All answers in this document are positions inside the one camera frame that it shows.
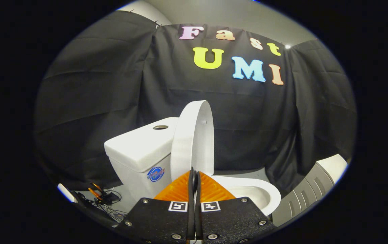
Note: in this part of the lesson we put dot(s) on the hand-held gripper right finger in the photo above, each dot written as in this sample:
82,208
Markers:
231,220

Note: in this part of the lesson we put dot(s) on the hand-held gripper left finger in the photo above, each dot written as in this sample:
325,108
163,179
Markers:
156,220

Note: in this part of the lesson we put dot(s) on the white toilet lid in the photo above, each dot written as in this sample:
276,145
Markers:
190,142

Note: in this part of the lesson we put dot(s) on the white toilet seat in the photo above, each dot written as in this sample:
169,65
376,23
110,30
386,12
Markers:
272,197

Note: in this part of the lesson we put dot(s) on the white toilet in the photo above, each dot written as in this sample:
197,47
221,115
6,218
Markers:
136,149

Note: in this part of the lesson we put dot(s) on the orange black hand tool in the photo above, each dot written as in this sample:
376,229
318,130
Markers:
95,191

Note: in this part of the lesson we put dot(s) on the grey ribbed plastic cabinet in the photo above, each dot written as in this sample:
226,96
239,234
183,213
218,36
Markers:
302,196

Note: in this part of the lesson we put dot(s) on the black backdrop cloth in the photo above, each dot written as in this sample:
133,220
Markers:
112,91

